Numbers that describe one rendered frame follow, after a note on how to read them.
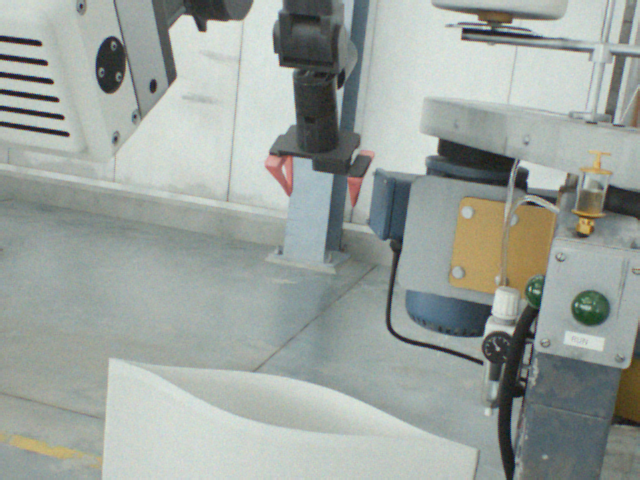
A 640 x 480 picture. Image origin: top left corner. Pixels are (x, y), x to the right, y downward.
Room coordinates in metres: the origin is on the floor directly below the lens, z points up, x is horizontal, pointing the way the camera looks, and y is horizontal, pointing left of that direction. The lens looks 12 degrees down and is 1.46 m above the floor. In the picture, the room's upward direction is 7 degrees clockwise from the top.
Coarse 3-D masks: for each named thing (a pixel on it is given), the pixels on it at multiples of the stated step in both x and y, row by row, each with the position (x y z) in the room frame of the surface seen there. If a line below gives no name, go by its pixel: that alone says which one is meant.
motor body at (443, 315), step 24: (432, 168) 1.17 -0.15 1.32; (456, 168) 1.14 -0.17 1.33; (480, 168) 1.14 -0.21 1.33; (504, 168) 1.17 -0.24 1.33; (408, 312) 1.19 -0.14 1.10; (432, 312) 1.14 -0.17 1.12; (456, 312) 1.13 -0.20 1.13; (480, 312) 1.14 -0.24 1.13; (456, 336) 1.15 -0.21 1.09; (480, 336) 1.15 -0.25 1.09
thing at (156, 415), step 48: (144, 384) 0.97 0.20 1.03; (192, 384) 1.00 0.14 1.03; (240, 384) 1.00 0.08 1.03; (288, 384) 1.00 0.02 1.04; (144, 432) 0.97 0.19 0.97; (192, 432) 0.91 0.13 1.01; (240, 432) 0.87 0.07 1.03; (288, 432) 0.85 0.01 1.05; (336, 432) 0.97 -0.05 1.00; (384, 432) 0.92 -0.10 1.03
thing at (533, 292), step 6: (534, 276) 0.68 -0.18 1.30; (540, 276) 0.67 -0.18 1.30; (528, 282) 0.68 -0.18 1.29; (534, 282) 0.67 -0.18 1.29; (540, 282) 0.67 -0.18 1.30; (528, 288) 0.67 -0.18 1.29; (534, 288) 0.67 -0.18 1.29; (540, 288) 0.66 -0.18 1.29; (528, 294) 0.67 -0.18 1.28; (534, 294) 0.66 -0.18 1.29; (540, 294) 0.66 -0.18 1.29; (528, 300) 0.67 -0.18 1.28; (534, 300) 0.66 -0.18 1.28; (540, 300) 0.66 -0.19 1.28; (534, 306) 0.67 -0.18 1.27; (540, 306) 0.67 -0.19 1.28
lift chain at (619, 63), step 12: (636, 0) 1.22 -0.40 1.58; (624, 12) 1.22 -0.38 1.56; (624, 24) 1.22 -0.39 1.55; (624, 36) 1.22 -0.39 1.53; (624, 60) 1.22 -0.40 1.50; (612, 72) 1.22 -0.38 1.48; (612, 84) 1.22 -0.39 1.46; (612, 96) 1.22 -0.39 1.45; (612, 108) 1.22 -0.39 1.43; (612, 120) 1.22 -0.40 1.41
